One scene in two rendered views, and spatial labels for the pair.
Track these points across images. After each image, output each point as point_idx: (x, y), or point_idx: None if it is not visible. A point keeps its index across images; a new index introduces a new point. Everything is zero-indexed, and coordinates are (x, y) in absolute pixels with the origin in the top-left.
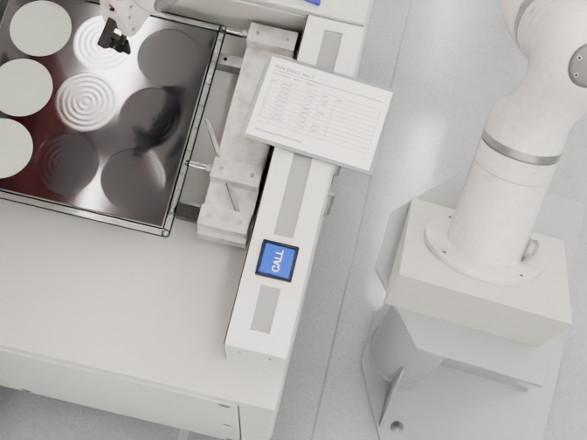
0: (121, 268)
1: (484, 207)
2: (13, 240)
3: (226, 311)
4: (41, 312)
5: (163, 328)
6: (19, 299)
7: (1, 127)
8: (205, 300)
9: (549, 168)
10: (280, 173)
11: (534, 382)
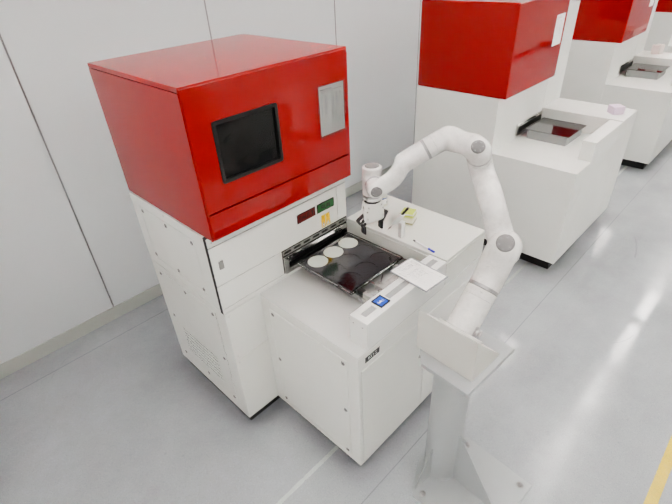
0: (333, 306)
1: (460, 303)
2: (306, 289)
3: None
4: (301, 307)
5: (335, 324)
6: (297, 302)
7: (321, 257)
8: None
9: (488, 293)
10: (396, 283)
11: (464, 392)
